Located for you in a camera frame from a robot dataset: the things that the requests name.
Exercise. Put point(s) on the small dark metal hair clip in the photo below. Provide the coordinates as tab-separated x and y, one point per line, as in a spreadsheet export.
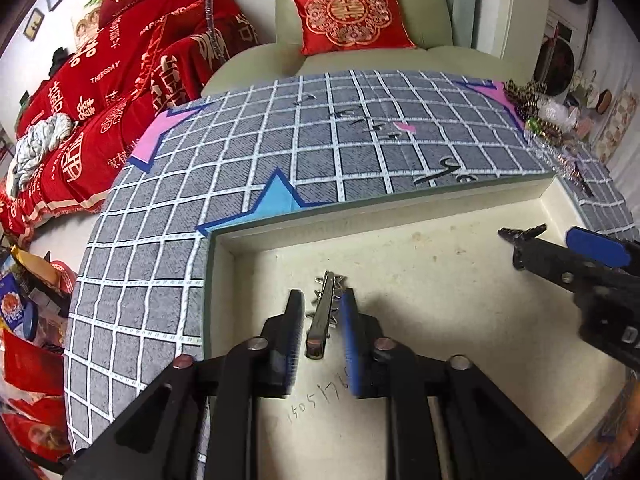
324	316

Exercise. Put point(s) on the light green armchair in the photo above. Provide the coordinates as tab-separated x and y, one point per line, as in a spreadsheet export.
442	31

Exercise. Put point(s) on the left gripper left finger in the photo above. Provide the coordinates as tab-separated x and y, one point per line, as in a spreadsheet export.
158	435

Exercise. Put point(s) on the white washing machine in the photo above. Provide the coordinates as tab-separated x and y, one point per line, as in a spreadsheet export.
563	45

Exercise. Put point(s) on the red bedspread with characters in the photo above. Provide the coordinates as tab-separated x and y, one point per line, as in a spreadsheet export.
147	56

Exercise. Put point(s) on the grey white crumpled cloth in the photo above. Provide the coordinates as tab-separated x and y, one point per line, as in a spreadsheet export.
40	139

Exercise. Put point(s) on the small framed picture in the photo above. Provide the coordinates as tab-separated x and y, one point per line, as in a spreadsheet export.
33	24

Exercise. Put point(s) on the pile of beaded jewelry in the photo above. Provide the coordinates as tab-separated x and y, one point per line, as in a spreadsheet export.
550	129

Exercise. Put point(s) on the grey grid tablecloth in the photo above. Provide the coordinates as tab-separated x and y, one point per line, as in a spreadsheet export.
284	147

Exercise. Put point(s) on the blue snack bag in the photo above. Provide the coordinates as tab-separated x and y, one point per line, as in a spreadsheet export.
19	314

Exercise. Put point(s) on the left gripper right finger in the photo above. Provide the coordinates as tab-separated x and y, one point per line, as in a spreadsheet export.
443	419

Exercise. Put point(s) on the red embroidered cushion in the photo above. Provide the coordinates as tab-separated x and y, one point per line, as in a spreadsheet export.
345	25

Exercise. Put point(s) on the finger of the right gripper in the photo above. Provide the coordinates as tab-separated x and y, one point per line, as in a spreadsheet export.
595	246
516	237

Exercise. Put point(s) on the green cream-lined jewelry tray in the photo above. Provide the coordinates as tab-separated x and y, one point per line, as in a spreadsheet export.
433	269

